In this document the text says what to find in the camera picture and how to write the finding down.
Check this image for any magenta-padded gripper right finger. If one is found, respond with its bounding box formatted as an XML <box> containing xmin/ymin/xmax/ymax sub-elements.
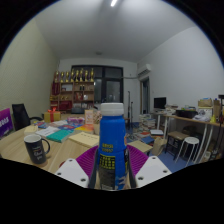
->
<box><xmin>125</xmin><ymin>144</ymin><xmax>173</xmax><ymax>189</ymax></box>

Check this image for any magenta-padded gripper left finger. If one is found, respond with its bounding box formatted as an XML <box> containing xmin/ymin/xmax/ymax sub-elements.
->
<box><xmin>54</xmin><ymin>145</ymin><xmax>100</xmax><ymax>190</ymax></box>

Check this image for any blue drink bottle white cap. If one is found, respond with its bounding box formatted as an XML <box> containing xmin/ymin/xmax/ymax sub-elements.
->
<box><xmin>96</xmin><ymin>102</ymin><xmax>130</xmax><ymax>192</ymax></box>

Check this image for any low wooden side table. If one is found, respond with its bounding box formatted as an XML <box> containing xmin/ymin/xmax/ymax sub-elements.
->
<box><xmin>128</xmin><ymin>139</ymin><xmax>154</xmax><ymax>154</ymax></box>

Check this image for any beige book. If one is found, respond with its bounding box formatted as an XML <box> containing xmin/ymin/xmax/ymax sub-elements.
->
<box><xmin>68</xmin><ymin>131</ymin><xmax>100</xmax><ymax>149</ymax></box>

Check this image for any teal book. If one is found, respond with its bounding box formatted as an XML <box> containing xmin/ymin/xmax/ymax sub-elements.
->
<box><xmin>45</xmin><ymin>128</ymin><xmax>73</xmax><ymax>144</ymax></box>

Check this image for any brown wooden stool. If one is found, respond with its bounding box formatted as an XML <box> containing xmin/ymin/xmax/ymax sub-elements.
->
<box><xmin>165</xmin><ymin>130</ymin><xmax>190</xmax><ymax>158</ymax></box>

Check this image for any black mug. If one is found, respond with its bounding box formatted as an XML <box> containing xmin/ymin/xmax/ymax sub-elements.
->
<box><xmin>23</xmin><ymin>133</ymin><xmax>52</xmax><ymax>165</ymax></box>

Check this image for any stack of books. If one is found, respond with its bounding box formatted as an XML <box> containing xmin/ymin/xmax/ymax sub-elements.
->
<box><xmin>138</xmin><ymin>113</ymin><xmax>156</xmax><ymax>133</ymax></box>

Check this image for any white paper booklet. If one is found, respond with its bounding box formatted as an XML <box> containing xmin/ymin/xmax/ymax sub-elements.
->
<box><xmin>35</xmin><ymin>125</ymin><xmax>61</xmax><ymax>138</ymax></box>

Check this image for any white round stool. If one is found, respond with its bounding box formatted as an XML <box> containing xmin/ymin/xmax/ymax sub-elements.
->
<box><xmin>174</xmin><ymin>136</ymin><xmax>200</xmax><ymax>168</ymax></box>

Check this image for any flower bouquet in white pot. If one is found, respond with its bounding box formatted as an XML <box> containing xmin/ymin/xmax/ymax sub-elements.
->
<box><xmin>92</xmin><ymin>109</ymin><xmax>103</xmax><ymax>135</ymax></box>

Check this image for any pink card box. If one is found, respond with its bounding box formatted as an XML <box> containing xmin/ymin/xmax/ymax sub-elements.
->
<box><xmin>84</xmin><ymin>109</ymin><xmax>95</xmax><ymax>125</ymax></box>

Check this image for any yellow gift box red ribbon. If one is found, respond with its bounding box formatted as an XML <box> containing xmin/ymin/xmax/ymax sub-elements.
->
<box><xmin>43</xmin><ymin>107</ymin><xmax>62</xmax><ymax>123</ymax></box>

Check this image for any pale yellow notepad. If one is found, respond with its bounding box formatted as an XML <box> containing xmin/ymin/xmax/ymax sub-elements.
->
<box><xmin>23</xmin><ymin>124</ymin><xmax>39</xmax><ymax>136</ymax></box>

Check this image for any black computer monitor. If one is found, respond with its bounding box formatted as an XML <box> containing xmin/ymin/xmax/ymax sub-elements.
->
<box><xmin>153</xmin><ymin>96</ymin><xmax>167</xmax><ymax>110</ymax></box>

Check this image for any black tripod stand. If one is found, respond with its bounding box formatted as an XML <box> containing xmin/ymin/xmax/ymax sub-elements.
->
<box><xmin>127</xmin><ymin>90</ymin><xmax>134</xmax><ymax>118</ymax></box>

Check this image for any wooden shelf unit with trophies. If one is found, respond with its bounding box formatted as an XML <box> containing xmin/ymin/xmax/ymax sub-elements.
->
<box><xmin>49</xmin><ymin>68</ymin><xmax>96</xmax><ymax>113</ymax></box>

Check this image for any black office chair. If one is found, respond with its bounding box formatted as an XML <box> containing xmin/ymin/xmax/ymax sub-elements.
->
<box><xmin>11</xmin><ymin>103</ymin><xmax>44</xmax><ymax>132</ymax></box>

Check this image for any purple sign board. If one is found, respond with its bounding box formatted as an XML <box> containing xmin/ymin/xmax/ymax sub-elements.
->
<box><xmin>0</xmin><ymin>107</ymin><xmax>14</xmax><ymax>138</ymax></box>

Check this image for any black framed glass door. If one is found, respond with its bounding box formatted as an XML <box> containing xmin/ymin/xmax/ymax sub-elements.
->
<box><xmin>70</xmin><ymin>65</ymin><xmax>124</xmax><ymax>113</ymax></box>

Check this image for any white air conditioner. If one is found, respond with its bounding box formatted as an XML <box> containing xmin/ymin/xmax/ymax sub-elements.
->
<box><xmin>136</xmin><ymin>63</ymin><xmax>153</xmax><ymax>78</ymax></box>

